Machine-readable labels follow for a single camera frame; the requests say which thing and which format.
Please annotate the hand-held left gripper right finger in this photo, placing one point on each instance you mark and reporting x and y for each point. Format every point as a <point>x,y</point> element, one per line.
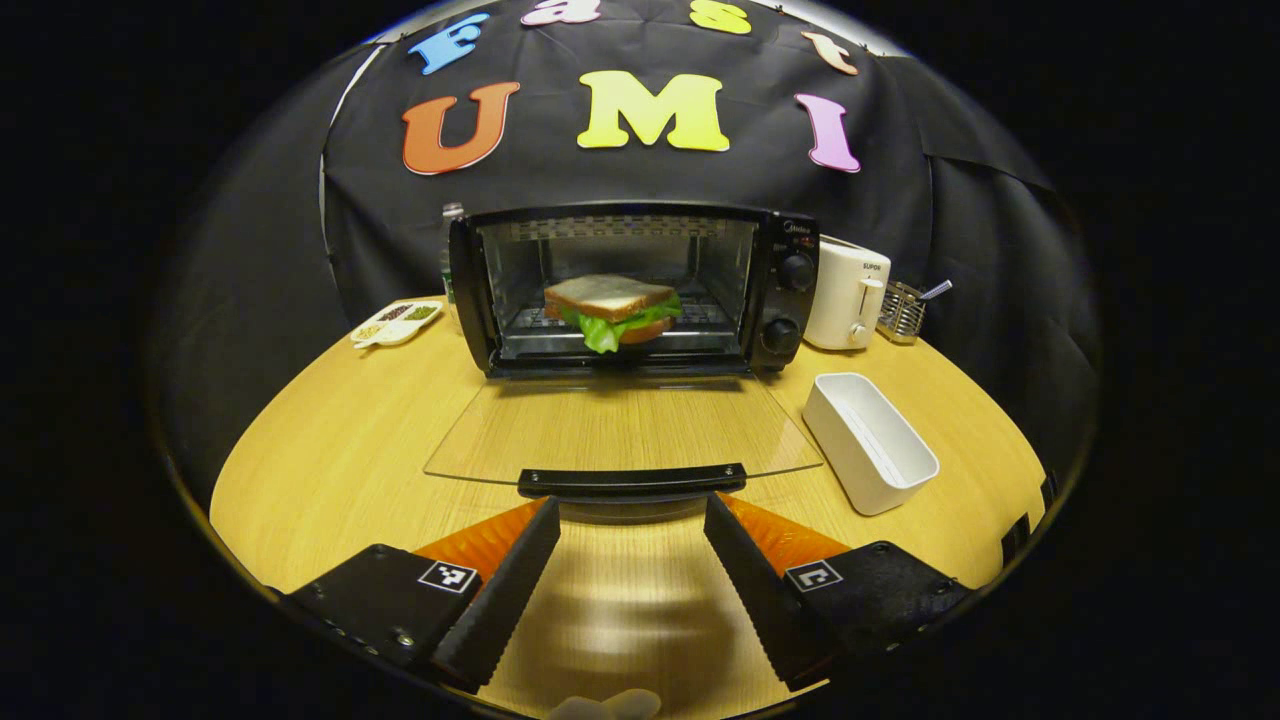
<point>755,600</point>

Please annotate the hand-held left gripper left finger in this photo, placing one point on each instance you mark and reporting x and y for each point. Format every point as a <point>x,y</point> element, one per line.
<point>505,600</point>

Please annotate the black electric oven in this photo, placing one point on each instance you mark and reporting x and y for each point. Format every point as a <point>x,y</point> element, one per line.
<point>790,300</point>

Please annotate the lettuce sandwich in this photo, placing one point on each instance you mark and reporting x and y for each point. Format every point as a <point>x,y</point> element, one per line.
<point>605,295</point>

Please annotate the white rectangular tray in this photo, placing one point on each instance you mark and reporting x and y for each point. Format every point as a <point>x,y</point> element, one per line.
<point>865,440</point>

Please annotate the white divided condiment dish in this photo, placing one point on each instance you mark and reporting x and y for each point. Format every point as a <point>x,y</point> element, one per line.
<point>395,325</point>

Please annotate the white toaster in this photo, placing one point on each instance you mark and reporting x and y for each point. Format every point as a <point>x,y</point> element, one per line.
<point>845,295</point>

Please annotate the metal spoon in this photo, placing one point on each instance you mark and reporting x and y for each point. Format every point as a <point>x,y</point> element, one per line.
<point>935,291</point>

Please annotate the clear plastic water bottle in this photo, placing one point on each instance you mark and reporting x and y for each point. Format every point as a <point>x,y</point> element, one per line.
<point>452,213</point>

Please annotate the black backdrop cloth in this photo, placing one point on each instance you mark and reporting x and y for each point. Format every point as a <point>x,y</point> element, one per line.
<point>640,180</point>

